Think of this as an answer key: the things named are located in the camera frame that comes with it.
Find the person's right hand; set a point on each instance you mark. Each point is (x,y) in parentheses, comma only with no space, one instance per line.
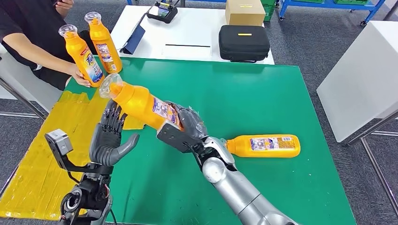
(79,77)

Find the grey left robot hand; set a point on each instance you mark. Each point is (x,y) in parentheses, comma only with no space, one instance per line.
(105,149)

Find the person's left hand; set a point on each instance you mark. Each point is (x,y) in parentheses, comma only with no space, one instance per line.
(63,6)

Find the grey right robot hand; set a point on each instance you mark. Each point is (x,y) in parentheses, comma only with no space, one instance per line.
(191,124)

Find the orange detergent bottle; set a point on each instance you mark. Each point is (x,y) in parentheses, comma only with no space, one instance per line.
(140,104)
(242,146)
(104,46)
(81,56)

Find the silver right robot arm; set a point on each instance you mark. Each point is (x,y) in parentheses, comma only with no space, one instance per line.
(236,192)

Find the person's right forearm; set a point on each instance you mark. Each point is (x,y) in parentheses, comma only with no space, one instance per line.
(40,54)

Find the person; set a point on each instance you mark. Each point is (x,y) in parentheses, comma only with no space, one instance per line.
(25,24)

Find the green table mat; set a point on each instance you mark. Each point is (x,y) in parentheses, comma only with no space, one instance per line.
(233,102)

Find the white seat with metal legs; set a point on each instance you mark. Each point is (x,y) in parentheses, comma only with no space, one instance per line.
(21,84)

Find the blue tablet case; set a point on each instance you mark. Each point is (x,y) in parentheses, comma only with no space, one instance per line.
(134,41)

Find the black strip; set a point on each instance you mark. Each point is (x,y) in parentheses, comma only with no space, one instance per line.
(186,46)

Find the yellow taped plastic sheet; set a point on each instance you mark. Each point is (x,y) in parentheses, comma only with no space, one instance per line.
(31,186)

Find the black carrying case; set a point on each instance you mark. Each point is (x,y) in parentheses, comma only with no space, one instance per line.
(244,45)

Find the black remote controller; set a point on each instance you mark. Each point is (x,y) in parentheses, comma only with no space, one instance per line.
(161,13)

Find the cardboard box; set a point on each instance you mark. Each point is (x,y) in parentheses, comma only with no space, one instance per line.
(245,14)

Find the green plastic crate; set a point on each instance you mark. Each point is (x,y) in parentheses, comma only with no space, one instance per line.
(307,1)
(351,1)
(269,11)

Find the white table with metal legs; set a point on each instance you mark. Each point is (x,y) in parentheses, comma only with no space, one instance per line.
(357,84)

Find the blue wheeled rack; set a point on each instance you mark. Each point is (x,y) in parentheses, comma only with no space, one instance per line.
(329,5)

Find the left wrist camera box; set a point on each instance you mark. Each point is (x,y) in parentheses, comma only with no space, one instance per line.
(59,141)

